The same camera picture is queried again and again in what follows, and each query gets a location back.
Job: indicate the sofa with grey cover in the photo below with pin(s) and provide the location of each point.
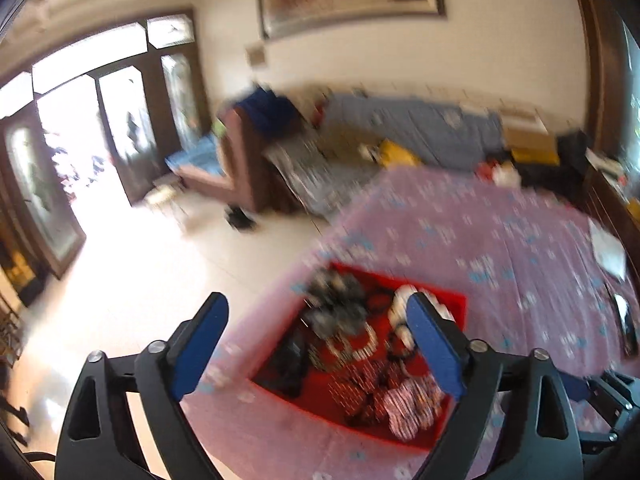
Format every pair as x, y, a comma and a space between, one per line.
245, 160

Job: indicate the wooden glass door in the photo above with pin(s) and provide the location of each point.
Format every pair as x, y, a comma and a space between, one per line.
140, 130

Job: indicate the black flat object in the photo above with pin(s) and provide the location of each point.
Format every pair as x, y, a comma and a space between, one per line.
625, 322

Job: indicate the black hair claw clip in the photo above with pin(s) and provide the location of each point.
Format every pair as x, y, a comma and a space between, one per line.
292, 365

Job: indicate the small stool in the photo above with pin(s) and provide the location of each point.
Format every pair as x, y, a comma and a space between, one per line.
162, 195

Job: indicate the yellow cloth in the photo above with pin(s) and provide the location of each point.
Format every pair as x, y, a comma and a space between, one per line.
397, 154

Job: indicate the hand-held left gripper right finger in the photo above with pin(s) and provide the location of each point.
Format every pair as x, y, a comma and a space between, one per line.
436, 345

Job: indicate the pink plaid scrunchie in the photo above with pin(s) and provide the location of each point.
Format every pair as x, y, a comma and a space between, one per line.
415, 407

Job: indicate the purple floral tablecloth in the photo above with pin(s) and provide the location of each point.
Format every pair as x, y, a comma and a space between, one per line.
500, 220

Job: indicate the cardboard box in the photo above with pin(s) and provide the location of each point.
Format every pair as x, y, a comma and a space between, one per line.
530, 142

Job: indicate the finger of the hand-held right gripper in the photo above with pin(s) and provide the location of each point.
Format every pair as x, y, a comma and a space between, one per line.
597, 392

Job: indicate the white floral scrunchie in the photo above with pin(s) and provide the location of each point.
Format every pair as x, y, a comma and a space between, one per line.
400, 310

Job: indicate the red box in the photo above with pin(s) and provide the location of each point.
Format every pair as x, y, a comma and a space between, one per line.
385, 280

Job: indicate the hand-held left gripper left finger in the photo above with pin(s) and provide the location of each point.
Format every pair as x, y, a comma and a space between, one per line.
200, 345

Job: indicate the grey sofa blanket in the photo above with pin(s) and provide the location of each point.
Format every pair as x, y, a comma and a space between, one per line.
425, 130

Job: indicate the black scrunchie with pearls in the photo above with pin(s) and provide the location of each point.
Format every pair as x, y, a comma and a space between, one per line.
335, 302

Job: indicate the wooden cabinet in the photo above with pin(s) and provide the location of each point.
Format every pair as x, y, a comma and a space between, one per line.
605, 110

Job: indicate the dark red scrunchie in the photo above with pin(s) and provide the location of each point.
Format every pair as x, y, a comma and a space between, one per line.
355, 395

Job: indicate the blue cloth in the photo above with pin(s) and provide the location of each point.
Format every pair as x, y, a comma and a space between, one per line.
265, 110

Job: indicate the white paper sheet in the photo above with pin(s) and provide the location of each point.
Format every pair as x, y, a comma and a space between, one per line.
607, 250

